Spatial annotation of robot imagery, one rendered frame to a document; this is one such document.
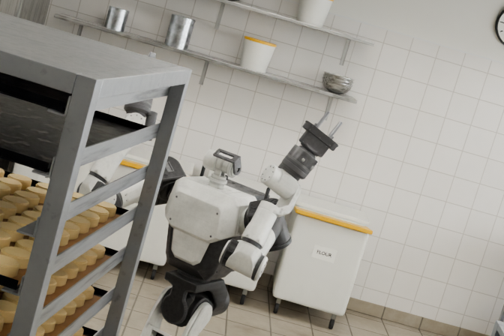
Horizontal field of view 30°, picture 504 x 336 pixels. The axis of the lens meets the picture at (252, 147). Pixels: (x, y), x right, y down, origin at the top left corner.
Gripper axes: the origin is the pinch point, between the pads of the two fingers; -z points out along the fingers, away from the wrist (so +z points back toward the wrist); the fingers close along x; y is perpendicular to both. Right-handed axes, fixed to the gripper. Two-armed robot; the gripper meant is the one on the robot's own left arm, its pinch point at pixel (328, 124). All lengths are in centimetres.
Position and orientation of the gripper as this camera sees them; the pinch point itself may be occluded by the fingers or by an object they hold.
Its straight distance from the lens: 286.3
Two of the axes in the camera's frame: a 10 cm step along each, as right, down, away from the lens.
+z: -6.2, 7.8, -0.1
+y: -0.6, -0.3, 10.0
